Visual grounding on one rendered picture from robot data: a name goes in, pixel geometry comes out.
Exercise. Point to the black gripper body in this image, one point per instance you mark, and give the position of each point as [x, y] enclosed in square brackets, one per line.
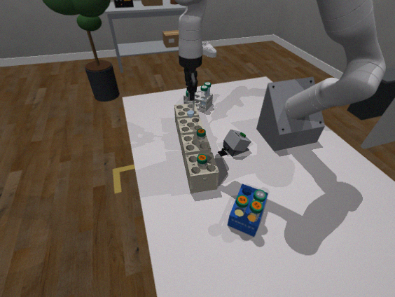
[190, 65]

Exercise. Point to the green tube cap with grey label dot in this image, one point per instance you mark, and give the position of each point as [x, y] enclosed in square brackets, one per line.
[259, 195]

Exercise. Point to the beige bucket adapter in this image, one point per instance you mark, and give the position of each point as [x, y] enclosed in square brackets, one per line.
[202, 178]
[180, 111]
[190, 144]
[188, 126]

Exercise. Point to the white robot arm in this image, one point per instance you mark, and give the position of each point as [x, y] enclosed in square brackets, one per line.
[350, 23]

